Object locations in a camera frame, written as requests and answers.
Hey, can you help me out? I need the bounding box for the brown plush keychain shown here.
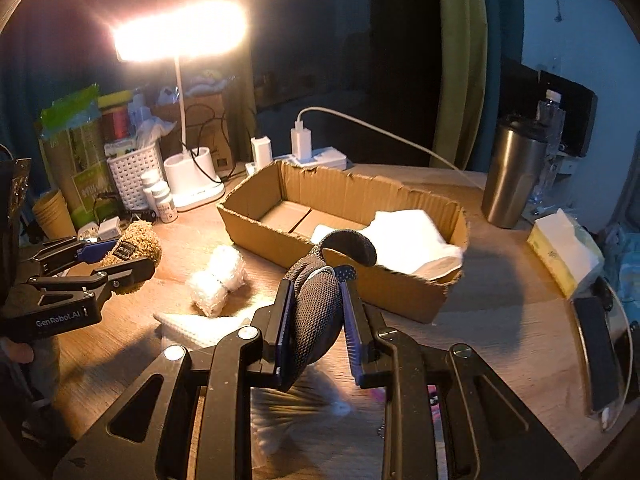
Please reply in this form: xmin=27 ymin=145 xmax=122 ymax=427
xmin=99 ymin=220 xmax=162 ymax=268

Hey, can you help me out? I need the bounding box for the white paper towel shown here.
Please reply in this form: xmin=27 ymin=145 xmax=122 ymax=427
xmin=310 ymin=208 xmax=466 ymax=282

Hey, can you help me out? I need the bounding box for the left hand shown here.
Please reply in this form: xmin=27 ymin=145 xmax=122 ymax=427
xmin=1 ymin=336 xmax=60 ymax=402

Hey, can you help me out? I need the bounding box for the brown paper cup stack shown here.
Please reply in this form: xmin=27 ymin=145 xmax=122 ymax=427
xmin=32 ymin=190 xmax=76 ymax=240

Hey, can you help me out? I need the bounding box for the small white adapter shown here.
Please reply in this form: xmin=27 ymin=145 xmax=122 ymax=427
xmin=77 ymin=217 xmax=122 ymax=240

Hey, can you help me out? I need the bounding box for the white pill bottle right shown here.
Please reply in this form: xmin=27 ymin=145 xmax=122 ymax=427
xmin=151 ymin=181 xmax=178 ymax=223

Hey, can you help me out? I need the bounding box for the white pill bottle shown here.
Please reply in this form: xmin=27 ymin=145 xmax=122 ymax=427
xmin=140 ymin=168 xmax=162 ymax=212
xmin=151 ymin=181 xmax=178 ymax=223

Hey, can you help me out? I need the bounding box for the white pill bottle left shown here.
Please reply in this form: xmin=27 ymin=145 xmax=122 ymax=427
xmin=140 ymin=168 xmax=162 ymax=212

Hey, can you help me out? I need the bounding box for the white plastic basket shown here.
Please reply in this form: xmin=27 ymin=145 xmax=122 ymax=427
xmin=107 ymin=143 xmax=164 ymax=210

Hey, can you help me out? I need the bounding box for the green snack bag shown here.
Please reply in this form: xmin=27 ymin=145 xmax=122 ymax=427
xmin=38 ymin=84 xmax=117 ymax=228

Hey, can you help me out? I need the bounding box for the black smartphone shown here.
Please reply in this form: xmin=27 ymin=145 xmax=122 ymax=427
xmin=572 ymin=296 xmax=623 ymax=415

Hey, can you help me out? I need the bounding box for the open cardboard box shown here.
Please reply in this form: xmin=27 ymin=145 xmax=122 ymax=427
xmin=218 ymin=162 xmax=469 ymax=323

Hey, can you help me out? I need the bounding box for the brown cardboard box behind lamp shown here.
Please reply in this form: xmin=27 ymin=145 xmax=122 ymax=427
xmin=151 ymin=93 xmax=234 ymax=176

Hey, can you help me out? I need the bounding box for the white square charger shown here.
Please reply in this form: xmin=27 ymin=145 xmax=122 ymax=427
xmin=250 ymin=136 xmax=272 ymax=170

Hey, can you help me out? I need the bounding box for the yellow tissue pack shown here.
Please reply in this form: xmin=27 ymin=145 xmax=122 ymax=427
xmin=527 ymin=209 xmax=604 ymax=299

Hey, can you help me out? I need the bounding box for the white power strip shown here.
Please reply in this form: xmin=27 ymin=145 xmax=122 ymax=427
xmin=245 ymin=148 xmax=347 ymax=176

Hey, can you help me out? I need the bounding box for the white desk lamp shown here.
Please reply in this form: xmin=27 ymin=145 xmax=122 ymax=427
xmin=112 ymin=0 xmax=247 ymax=212

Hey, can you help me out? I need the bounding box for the stainless steel tumbler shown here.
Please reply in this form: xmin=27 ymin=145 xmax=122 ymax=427
xmin=480 ymin=115 xmax=547 ymax=229

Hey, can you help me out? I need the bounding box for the clear water bottle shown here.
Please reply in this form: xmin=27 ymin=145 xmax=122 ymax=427
xmin=529 ymin=89 xmax=565 ymax=206

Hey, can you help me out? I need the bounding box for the green curtain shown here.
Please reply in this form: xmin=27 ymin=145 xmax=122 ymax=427
xmin=434 ymin=0 xmax=488 ymax=169

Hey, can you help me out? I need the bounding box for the white charger with cable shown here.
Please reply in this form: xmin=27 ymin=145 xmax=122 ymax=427
xmin=291 ymin=106 xmax=484 ymax=191

